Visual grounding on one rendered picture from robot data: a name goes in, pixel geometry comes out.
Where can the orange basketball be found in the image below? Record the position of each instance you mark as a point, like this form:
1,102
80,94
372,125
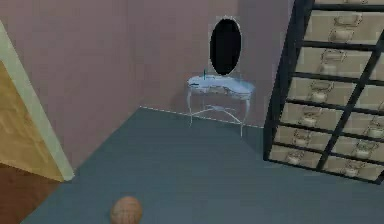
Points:
126,210

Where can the white dressing table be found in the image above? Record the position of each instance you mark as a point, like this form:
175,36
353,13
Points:
220,87

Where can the small teal bottle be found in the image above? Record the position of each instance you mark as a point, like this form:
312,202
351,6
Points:
204,74

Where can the black oval mirror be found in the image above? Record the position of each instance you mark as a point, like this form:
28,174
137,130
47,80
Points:
225,46

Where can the black chest of beige drawers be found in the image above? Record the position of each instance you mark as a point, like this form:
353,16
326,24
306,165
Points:
333,90

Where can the wooden room door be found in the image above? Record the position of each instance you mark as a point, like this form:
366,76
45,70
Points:
20,133

